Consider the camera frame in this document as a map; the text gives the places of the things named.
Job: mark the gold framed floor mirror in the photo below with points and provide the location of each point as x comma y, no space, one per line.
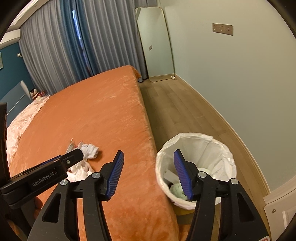
156,43

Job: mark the grey foil wrapper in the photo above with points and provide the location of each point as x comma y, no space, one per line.
71,146

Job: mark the pink satin quilt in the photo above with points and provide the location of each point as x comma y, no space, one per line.
19,124

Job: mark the orange velvet bed blanket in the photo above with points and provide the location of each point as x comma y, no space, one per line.
106,110

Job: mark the beige wall switch panel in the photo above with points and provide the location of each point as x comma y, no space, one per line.
222,28

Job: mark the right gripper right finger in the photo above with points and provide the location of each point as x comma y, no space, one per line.
239,218

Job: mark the stuffed toy by headboard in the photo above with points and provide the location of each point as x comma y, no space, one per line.
35,94

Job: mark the trash in bin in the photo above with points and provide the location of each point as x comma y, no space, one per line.
171,186

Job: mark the grey pleated curtain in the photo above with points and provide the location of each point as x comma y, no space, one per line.
65,42

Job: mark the blue padded headboard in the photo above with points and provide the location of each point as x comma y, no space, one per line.
17,100

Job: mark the white door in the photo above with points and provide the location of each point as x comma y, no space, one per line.
280,208

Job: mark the white balled sock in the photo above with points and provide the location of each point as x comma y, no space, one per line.
89,151

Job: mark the white lined trash bin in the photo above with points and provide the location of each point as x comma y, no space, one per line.
209,155

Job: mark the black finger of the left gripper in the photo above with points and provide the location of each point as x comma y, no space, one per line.
72,158

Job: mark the white tissue strip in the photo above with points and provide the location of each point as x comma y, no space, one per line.
79,171

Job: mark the framed wall picture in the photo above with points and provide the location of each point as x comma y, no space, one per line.
1,61

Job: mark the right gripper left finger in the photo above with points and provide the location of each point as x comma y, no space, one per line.
58,219

